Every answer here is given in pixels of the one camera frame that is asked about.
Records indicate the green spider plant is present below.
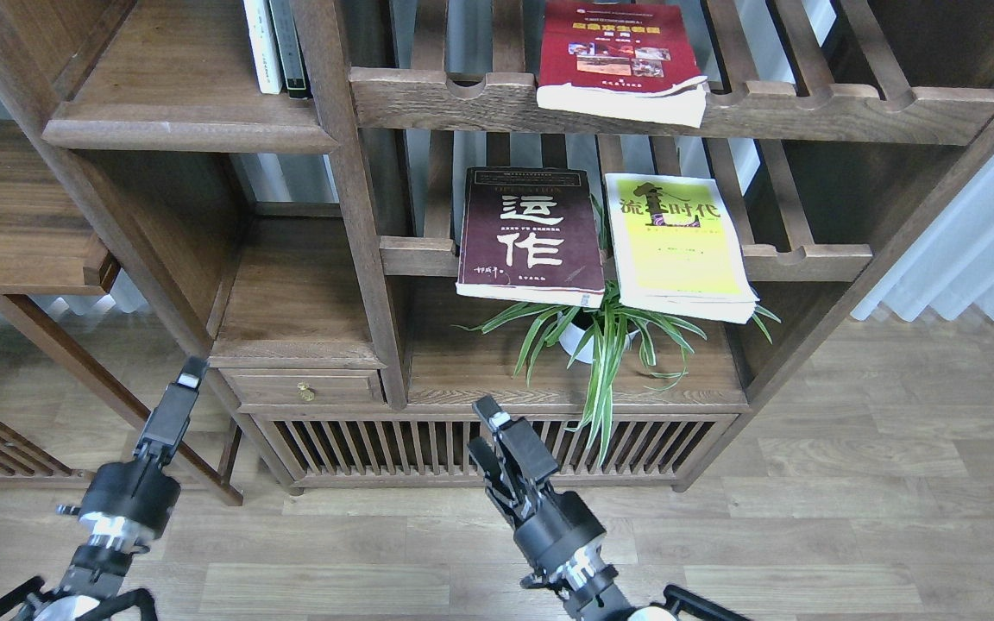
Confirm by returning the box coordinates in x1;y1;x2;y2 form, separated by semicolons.
456;194;781;467

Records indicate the dark wooden bookshelf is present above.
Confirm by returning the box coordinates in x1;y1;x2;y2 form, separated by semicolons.
0;1;994;492

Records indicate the white plant pot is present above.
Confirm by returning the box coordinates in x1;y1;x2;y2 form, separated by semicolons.
559;314;638;363

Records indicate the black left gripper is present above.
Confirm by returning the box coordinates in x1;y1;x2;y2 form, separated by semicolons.
79;356;208;545

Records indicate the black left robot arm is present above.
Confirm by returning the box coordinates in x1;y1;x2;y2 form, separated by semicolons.
0;357;208;620

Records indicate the yellow green book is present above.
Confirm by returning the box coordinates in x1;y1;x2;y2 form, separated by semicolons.
604;173;758;323

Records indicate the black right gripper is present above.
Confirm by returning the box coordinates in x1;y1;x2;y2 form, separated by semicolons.
467;394;607;577

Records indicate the dark brown book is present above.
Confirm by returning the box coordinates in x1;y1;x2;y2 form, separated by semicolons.
455;166;605;308

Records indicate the white upright book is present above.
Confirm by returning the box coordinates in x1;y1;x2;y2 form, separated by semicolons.
243;0;284;95

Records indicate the white curtain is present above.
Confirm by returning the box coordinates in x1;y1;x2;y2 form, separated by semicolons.
851;156;994;322

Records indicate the brass drawer knob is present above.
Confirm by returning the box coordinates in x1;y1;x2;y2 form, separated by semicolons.
297;382;316;402

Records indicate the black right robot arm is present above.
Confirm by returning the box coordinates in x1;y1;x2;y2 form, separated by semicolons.
469;396;743;620

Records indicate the red book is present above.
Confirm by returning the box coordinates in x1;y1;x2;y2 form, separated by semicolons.
536;1;708;129

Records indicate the dark upright book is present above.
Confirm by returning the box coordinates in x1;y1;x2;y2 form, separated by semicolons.
269;0;311;99

